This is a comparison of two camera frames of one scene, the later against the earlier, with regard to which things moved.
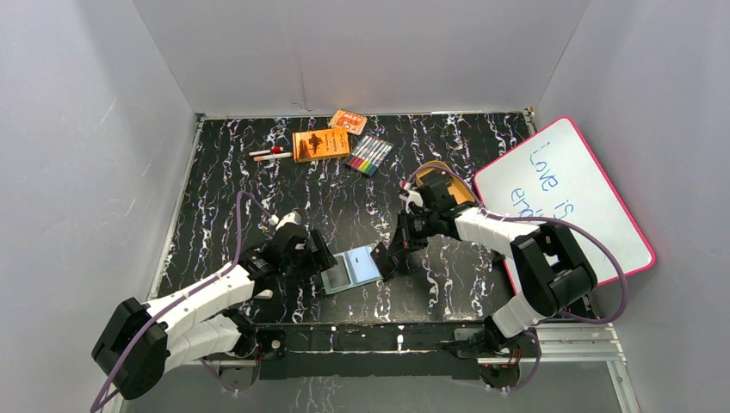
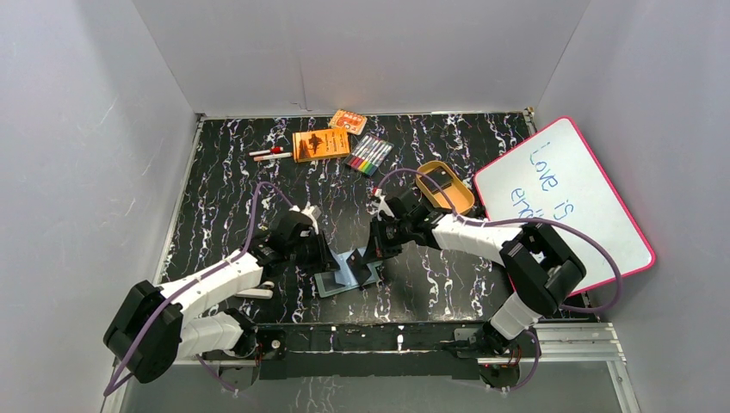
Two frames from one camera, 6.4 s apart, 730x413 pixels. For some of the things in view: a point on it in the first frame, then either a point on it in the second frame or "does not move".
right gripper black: (404, 242) to (377, 249)
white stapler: (266, 293) does not move
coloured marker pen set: (368, 154) does not move
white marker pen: (273, 157) does not move
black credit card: (383, 259) to (358, 267)
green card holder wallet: (355, 268) does not move
